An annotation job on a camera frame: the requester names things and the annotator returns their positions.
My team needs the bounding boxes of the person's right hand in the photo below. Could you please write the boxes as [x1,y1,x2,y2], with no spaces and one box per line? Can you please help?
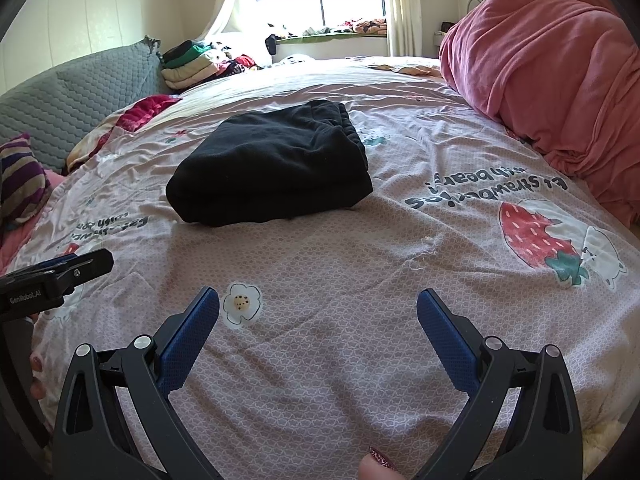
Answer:
[356,445,402,480]

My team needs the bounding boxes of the black long-sleeved shirt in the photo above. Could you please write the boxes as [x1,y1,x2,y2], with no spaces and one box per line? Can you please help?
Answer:
[166,100,375,227]

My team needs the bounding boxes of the stack of folded clothes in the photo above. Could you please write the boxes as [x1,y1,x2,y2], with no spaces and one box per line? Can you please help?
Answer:
[161,40,231,92]

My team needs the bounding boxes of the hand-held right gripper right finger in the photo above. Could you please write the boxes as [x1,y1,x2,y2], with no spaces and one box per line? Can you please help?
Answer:
[416,287,585,480]

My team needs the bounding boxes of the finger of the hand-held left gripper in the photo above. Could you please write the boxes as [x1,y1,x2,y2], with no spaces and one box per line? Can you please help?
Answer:
[0,253,79,287]
[46,247,116,294]

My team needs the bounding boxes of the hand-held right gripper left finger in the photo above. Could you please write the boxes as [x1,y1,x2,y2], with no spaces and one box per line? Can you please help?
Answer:
[52,286,221,480]

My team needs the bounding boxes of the grey quilted headboard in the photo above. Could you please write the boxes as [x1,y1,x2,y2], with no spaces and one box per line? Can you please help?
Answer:
[0,37,163,171]

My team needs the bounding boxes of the pink floral cloth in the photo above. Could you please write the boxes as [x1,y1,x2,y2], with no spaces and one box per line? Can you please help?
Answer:
[360,57,443,79]

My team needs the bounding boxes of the green windowsill mat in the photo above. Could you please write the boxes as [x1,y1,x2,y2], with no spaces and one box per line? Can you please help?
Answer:
[275,30,388,44]

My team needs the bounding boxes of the pink strawberry print bedsheet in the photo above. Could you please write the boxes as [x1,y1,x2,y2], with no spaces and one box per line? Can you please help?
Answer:
[5,57,636,461]

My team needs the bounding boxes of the person's left hand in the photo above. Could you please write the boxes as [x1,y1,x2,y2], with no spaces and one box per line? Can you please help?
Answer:
[30,351,47,402]

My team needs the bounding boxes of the clothes on windowsill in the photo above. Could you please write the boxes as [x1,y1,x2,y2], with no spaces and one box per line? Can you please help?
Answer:
[302,17,388,37]

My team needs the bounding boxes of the dark patterned clothes pile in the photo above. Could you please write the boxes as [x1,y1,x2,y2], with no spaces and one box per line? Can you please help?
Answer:
[220,55,259,79]

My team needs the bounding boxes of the cream curtain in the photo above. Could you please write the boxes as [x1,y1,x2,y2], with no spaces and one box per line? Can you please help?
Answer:
[382,0,426,58]

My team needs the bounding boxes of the purple striped pillow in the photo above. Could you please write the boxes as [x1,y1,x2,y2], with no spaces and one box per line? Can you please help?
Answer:
[0,132,48,226]

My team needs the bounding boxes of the black and white plush toy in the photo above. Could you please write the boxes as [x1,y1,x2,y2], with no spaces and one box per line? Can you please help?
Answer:
[264,24,292,57]

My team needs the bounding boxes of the pink duvet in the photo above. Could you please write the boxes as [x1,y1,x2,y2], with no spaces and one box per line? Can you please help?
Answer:
[439,0,640,231]

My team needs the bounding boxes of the red and cream floral quilt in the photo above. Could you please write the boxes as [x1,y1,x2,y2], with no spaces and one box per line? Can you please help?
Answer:
[65,94,183,171]

